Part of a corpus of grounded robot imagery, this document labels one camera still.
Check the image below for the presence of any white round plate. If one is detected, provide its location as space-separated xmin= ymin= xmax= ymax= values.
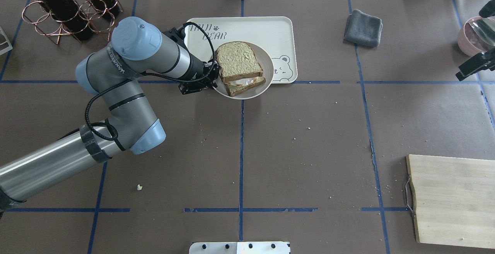
xmin=214 ymin=41 xmax=274 ymax=100

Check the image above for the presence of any fried egg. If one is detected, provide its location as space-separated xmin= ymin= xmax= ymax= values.
xmin=226 ymin=77 xmax=263 ymax=87

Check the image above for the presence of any folded grey cloth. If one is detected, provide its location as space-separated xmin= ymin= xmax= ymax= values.
xmin=343 ymin=9 xmax=382 ymax=48

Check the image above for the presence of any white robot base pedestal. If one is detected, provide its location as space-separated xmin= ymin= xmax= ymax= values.
xmin=189 ymin=241 xmax=291 ymax=254

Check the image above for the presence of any metal scoop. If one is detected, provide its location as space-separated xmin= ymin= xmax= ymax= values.
xmin=468 ymin=18 xmax=495 ymax=49

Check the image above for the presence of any bread slice under egg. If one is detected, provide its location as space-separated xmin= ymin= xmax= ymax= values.
xmin=224 ymin=77 xmax=266 ymax=97

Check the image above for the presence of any copper wire bottle rack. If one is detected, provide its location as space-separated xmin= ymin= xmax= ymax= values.
xmin=22 ymin=0 xmax=123 ymax=44

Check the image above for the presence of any cream bear serving tray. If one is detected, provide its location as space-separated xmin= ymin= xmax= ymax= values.
xmin=189 ymin=16 xmax=298 ymax=84

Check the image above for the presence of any pink bowl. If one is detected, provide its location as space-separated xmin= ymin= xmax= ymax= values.
xmin=457 ymin=16 xmax=494 ymax=57

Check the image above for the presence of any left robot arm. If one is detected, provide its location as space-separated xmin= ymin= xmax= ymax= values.
xmin=0 ymin=16 xmax=219 ymax=212

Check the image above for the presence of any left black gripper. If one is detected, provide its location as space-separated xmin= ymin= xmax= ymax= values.
xmin=162 ymin=26 xmax=220 ymax=94

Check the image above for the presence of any bread slice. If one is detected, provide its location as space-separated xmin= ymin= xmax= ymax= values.
xmin=215 ymin=41 xmax=264 ymax=84
xmin=224 ymin=77 xmax=266 ymax=97

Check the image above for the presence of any wooden cutting board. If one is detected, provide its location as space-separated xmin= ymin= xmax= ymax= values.
xmin=405 ymin=154 xmax=495 ymax=249

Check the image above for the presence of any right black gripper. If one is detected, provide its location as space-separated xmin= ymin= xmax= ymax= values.
xmin=456 ymin=0 xmax=495 ymax=81

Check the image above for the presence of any dark green wine bottle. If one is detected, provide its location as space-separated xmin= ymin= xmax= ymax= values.
xmin=37 ymin=0 xmax=93 ymax=41

